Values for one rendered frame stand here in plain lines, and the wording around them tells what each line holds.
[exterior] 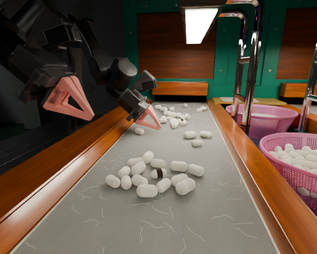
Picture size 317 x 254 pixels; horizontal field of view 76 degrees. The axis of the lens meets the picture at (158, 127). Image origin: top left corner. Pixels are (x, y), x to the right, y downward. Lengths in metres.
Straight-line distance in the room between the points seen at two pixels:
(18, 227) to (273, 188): 0.35
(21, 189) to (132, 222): 0.18
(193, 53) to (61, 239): 1.06
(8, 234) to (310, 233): 0.34
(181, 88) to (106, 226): 0.91
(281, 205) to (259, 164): 0.12
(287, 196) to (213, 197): 0.10
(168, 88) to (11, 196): 0.91
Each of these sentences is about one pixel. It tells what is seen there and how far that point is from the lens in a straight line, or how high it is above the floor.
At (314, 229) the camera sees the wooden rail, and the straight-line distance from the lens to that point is 0.31.
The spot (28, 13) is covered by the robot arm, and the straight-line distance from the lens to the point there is 0.43.
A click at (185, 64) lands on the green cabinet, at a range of 1.19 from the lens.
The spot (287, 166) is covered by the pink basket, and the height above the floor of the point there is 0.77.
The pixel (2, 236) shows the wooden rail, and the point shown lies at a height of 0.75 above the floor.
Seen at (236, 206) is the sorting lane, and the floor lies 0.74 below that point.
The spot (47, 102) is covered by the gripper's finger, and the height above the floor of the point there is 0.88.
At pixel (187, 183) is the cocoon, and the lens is 0.35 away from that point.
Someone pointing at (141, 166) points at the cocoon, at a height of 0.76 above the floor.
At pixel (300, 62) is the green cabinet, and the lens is 1.32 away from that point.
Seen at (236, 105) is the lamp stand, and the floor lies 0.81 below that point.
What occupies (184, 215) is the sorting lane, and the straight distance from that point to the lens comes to 0.31.
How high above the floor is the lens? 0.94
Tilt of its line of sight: 17 degrees down
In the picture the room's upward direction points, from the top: straight up
